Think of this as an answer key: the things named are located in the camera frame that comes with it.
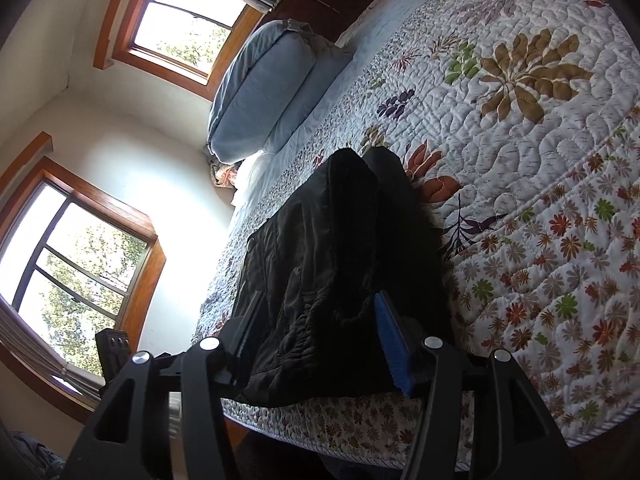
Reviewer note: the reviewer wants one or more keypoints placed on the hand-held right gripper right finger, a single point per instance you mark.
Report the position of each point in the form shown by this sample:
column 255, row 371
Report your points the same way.
column 392, row 342

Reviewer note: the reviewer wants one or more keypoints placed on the pile of crumpled clothes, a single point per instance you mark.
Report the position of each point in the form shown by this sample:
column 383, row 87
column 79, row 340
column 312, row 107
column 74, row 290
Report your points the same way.
column 222, row 170

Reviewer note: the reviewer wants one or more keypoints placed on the black pants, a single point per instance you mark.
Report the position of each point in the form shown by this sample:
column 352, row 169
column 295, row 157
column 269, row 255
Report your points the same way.
column 325, row 260

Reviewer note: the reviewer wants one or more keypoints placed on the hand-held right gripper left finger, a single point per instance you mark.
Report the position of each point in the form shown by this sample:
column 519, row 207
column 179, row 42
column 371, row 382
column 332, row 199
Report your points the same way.
column 247, row 327

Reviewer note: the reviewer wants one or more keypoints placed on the floral quilted bed cover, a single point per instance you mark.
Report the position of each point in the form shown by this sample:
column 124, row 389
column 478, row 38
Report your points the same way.
column 525, row 185

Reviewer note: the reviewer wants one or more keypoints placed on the thin light blue pillow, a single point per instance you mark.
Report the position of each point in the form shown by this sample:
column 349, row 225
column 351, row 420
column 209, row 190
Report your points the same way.
column 310, row 95

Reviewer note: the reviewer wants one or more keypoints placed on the wooden framed window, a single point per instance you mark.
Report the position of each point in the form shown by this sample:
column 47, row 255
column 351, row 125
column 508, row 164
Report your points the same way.
column 75, row 285
column 185, row 25

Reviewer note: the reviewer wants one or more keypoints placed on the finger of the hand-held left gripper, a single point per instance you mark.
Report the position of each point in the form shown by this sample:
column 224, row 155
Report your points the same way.
column 114, row 355

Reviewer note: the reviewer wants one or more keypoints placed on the thick light blue pillow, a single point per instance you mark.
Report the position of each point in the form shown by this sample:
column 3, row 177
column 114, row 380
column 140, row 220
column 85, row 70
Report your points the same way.
column 255, row 95

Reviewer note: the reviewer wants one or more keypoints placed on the dark wooden bed headboard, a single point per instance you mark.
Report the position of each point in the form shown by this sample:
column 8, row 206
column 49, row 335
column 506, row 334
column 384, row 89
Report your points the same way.
column 330, row 0

